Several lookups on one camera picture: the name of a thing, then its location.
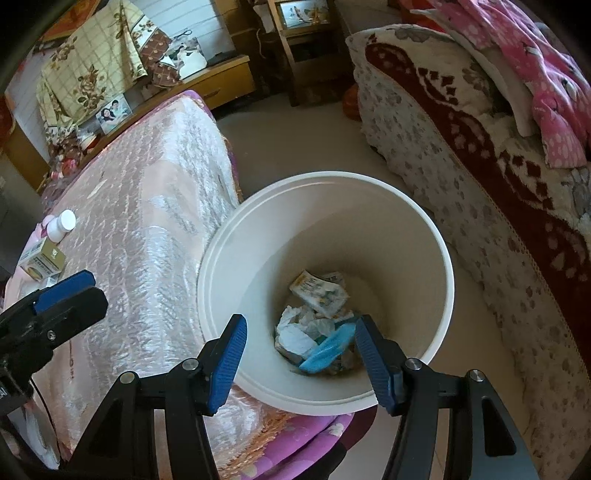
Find wedding photo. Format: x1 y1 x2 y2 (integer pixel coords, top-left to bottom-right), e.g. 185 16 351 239
168 39 208 79

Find blue packet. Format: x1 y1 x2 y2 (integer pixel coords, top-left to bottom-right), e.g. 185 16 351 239
299 323 356 374

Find dark grey cabinet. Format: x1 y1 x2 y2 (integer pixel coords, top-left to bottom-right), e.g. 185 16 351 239
0 152 42 278

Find black cable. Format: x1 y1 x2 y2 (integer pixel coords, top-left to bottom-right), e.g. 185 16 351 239
28 378 63 468

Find wooden cabinet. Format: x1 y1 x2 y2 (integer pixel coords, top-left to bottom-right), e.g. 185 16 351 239
0 55 257 185

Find white bottle with pink label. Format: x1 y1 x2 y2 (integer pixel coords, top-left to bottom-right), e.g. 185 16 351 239
44 210 77 243

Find red orange bag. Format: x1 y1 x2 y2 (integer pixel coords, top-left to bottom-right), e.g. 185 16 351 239
342 85 365 121

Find white bucket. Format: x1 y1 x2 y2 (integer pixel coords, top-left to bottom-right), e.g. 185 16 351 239
196 172 455 416

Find white tissue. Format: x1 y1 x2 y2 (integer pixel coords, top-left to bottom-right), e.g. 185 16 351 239
274 305 338 365

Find green white medicine box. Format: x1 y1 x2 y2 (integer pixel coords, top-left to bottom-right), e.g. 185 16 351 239
18 237 65 280

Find white green carton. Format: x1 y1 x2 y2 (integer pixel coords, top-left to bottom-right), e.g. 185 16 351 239
290 271 348 318

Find wooden nightstand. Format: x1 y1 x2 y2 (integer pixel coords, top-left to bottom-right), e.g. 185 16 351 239
252 0 352 107

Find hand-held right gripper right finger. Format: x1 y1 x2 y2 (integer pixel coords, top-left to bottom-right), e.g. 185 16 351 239
355 314 541 480

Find pink dotted clothing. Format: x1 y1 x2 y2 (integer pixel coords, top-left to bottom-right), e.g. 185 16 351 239
425 0 591 169

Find framed couple photo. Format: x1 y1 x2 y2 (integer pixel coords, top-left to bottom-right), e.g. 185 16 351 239
95 93 130 134

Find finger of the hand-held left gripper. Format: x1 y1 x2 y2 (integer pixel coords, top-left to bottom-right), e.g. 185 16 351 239
18 287 109 365
0 270 96 333

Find yellow floral blanket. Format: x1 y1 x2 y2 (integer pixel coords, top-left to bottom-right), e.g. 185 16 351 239
36 0 204 134

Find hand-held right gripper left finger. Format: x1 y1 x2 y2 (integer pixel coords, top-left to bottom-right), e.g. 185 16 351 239
60 314 249 480

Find red hanging cloth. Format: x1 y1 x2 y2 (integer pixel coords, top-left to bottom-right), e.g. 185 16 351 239
46 0 100 40

